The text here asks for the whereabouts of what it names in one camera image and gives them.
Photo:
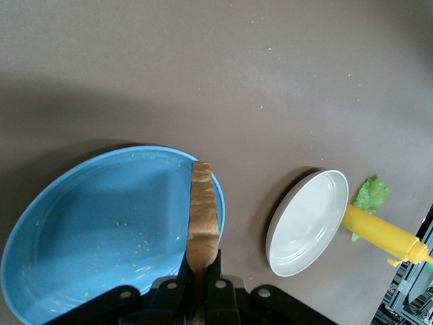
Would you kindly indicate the green lettuce leaf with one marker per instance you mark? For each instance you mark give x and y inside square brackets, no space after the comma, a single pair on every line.
[372,194]

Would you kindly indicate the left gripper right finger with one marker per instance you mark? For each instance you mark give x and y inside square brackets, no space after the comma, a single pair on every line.
[223,301]

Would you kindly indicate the yellow mustard squeeze bottle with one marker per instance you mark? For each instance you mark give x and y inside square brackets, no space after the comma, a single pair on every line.
[375,230]

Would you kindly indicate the beige plate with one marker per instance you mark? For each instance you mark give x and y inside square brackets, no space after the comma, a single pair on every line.
[308,223]

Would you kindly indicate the blue plate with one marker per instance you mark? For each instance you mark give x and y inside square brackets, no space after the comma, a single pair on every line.
[101,220]

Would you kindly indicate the brown bread slice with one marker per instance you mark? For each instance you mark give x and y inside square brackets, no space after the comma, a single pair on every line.
[203,210]

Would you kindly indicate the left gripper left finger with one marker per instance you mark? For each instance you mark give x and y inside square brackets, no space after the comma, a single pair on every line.
[162,298]

